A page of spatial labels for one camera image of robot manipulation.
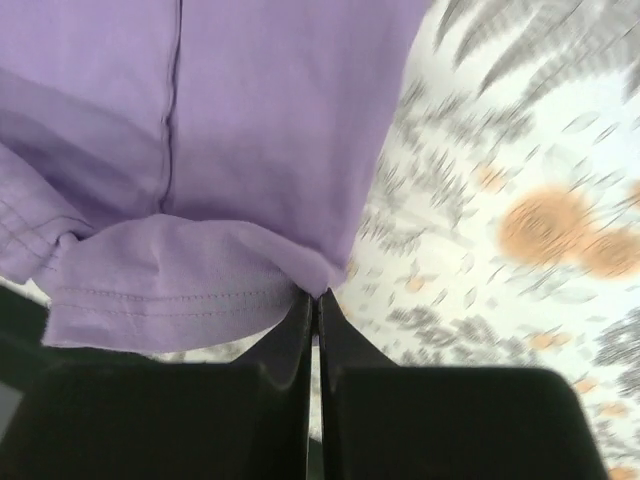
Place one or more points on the floral patterned table mat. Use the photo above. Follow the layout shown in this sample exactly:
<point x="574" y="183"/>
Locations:
<point x="503" y="224"/>

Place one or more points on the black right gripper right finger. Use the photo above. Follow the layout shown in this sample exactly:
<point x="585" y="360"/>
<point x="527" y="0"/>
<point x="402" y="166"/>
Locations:
<point x="381" y="420"/>

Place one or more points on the purple t shirt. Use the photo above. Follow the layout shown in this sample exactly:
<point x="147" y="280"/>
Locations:
<point x="175" y="173"/>

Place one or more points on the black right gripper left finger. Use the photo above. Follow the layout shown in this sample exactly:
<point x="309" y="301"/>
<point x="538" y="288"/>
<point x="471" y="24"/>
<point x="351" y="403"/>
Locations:
<point x="246" y="419"/>

